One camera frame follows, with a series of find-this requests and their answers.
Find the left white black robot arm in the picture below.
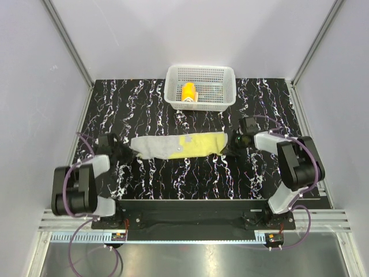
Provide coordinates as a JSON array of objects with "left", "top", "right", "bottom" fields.
[{"left": 51, "top": 132, "right": 138, "bottom": 229}]

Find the white slotted cable duct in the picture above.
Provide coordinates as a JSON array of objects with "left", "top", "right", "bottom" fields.
[{"left": 51, "top": 230, "right": 284, "bottom": 245}]

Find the grey and orange towel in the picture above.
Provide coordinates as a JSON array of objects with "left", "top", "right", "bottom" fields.
[{"left": 181, "top": 83, "right": 198, "bottom": 102}]

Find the white plastic mesh basket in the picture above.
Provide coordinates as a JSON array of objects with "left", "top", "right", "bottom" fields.
[{"left": 164, "top": 65, "right": 236, "bottom": 112}]

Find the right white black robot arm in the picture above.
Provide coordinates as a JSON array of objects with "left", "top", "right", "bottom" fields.
[{"left": 221, "top": 115, "right": 325, "bottom": 229}]

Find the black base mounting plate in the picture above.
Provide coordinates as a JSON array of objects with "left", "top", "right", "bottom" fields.
[{"left": 92, "top": 200, "right": 296, "bottom": 238}]

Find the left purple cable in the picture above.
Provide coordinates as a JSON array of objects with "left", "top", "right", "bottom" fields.
[{"left": 63, "top": 132, "right": 123, "bottom": 276}]

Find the grey towel yellow frog print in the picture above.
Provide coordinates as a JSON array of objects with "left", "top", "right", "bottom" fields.
[{"left": 130, "top": 132, "right": 228, "bottom": 160}]

